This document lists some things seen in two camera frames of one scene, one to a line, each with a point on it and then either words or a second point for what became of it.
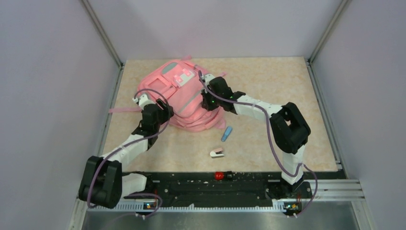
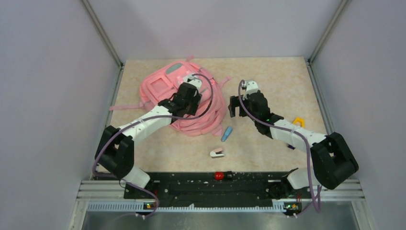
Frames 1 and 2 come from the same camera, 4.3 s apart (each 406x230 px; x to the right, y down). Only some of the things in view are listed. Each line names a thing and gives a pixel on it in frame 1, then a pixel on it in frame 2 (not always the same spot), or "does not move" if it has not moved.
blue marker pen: [226, 133] does not move
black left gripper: [167, 111] -> [195, 100]
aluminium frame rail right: [337, 157] does not move
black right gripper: [207, 105] -> [235, 102]
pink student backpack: [179, 82] does not move
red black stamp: [221, 176] does not move
